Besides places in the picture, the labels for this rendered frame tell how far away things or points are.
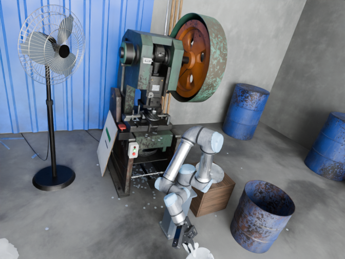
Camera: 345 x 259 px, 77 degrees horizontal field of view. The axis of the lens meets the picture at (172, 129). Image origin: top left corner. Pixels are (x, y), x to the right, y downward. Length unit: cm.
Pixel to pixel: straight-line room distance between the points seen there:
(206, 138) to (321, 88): 354
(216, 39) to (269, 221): 151
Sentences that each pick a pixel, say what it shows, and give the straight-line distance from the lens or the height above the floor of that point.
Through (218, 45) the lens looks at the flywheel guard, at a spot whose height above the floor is 153.
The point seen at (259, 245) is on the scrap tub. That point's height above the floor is 11.
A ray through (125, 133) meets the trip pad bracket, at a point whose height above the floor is 70.
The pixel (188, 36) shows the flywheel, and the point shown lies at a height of 154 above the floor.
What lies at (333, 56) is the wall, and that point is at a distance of 466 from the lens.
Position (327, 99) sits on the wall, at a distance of 461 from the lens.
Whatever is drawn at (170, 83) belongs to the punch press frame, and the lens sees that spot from 205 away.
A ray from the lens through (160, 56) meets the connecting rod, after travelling 198.
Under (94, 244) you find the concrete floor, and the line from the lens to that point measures 200.
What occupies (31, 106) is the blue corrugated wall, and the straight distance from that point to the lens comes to 322.
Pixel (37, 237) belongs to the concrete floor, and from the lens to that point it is 211.
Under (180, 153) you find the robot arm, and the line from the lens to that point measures 136.
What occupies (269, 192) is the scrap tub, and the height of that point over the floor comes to 39.
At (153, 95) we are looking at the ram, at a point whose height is 99.
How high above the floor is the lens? 163
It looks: 26 degrees down
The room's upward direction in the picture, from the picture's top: 12 degrees clockwise
